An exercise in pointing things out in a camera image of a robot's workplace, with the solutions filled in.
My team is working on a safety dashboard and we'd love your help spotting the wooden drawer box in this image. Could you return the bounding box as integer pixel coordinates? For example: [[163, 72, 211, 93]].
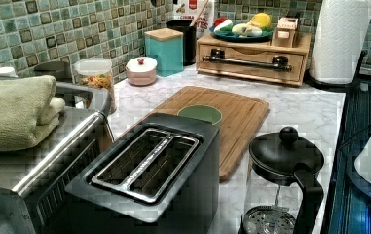
[[196, 33, 311, 87]]

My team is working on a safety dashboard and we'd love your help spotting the black drawer handle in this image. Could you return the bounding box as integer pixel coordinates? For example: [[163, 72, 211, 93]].
[[203, 49, 292, 72]]

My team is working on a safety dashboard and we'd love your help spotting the green ceramic bowl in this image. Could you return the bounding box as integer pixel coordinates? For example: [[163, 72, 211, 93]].
[[177, 104, 222, 127]]

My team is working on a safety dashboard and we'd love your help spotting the wooden cutting board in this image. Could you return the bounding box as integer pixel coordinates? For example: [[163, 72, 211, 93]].
[[139, 86, 269, 182]]

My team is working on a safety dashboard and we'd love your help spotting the black two-slot toaster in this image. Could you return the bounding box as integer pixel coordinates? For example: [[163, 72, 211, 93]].
[[40, 112, 221, 234]]

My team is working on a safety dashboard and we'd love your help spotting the teal canister wooden lid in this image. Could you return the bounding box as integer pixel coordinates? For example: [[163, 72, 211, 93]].
[[145, 28, 183, 77]]

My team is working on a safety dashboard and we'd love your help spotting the black utensil holder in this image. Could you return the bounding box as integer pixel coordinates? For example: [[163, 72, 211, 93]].
[[166, 19, 197, 66]]

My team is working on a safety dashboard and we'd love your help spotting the dark blue plate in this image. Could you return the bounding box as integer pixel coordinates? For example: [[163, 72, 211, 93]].
[[209, 26, 273, 43]]

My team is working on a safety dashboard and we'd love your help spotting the toy watermelon slice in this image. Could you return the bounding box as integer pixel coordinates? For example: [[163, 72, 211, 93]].
[[213, 17, 234, 32]]

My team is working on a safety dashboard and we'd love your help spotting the wooden spoon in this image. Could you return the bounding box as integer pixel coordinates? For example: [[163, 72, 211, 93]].
[[189, 0, 209, 27]]

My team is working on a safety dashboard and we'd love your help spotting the clear plastic pasta jar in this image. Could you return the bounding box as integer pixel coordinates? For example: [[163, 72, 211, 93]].
[[74, 58, 116, 113]]

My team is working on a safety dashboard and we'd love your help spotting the oat bites cereal box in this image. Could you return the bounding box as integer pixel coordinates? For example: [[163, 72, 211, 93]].
[[172, 0, 218, 38]]

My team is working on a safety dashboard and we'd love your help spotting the peeled toy banana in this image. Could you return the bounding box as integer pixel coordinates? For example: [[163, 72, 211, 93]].
[[232, 23, 262, 37]]

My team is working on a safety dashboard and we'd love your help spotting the yellow toy lemon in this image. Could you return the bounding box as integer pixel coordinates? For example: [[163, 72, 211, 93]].
[[250, 13, 272, 29]]

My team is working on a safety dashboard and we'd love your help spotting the stash tea box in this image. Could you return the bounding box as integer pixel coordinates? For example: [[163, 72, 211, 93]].
[[272, 17, 299, 48]]

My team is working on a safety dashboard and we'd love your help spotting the black paper towel holder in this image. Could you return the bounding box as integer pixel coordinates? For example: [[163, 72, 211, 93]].
[[304, 50, 367, 93]]

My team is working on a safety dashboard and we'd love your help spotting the folded beige towel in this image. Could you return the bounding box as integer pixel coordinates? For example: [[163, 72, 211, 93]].
[[0, 75, 65, 152]]

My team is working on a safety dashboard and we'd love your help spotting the white paper towel roll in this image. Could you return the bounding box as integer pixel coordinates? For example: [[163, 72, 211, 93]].
[[310, 0, 371, 85]]

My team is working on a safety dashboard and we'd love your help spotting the stainless steel toaster oven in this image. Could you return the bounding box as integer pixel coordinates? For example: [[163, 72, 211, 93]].
[[0, 82, 113, 234]]

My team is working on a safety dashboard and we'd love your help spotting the white capped spice bottle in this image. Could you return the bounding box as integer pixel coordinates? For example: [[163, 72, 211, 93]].
[[0, 66, 17, 77]]

